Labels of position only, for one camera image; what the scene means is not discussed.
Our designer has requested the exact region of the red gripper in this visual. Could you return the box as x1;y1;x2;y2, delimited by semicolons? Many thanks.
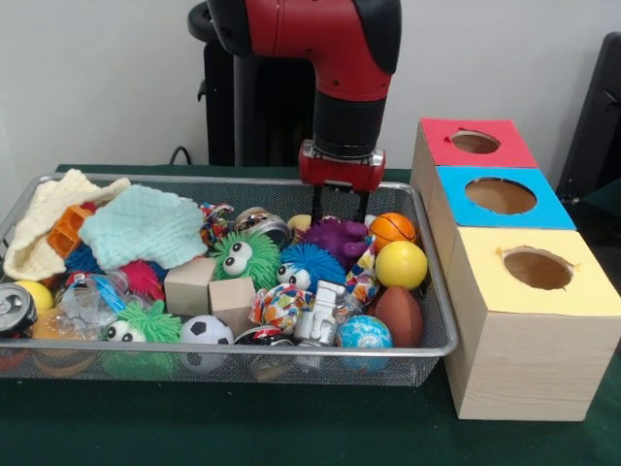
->
298;139;387;225

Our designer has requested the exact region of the purple spiky toy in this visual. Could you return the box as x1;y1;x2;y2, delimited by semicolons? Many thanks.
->
305;216;371;271

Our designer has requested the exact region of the light blue waffle cloth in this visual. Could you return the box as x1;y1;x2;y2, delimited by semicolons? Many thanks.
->
77;183;210;271

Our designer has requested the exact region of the cream waffle cloth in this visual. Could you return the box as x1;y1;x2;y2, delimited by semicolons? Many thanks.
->
2;168;132;282

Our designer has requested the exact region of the wooden box with three holes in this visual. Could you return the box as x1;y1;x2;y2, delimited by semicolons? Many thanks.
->
409;117;621;421

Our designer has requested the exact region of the orange toy basketball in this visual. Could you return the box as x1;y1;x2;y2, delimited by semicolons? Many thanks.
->
368;212;418;244

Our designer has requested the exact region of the blue spiky ball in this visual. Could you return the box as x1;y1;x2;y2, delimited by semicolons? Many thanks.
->
277;242;346;290

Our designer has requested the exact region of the yellow ball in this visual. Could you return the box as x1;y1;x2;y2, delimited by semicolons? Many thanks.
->
375;240;429;291

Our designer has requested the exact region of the green spiky toy with eyes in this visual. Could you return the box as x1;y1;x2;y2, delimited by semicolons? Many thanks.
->
211;228;282;282
104;300;181;344

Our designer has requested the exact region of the brown toy football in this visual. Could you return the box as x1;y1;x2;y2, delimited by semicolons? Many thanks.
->
368;285;424;349

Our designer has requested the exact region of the blue globe ball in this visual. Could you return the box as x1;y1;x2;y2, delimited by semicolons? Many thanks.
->
335;315;394;349

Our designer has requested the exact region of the black and white soccer ball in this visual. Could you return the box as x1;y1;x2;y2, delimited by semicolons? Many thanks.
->
179;315;236;345

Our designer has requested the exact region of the dark green table cloth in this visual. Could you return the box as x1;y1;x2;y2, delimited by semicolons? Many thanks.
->
0;163;621;466

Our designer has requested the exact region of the black chair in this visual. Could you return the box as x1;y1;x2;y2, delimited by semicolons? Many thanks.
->
556;31;621;200

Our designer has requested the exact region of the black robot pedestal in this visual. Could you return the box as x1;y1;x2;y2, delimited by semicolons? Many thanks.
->
187;0;316;169

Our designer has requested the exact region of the wire mesh bin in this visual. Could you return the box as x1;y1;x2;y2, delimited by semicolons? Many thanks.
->
0;173;461;387

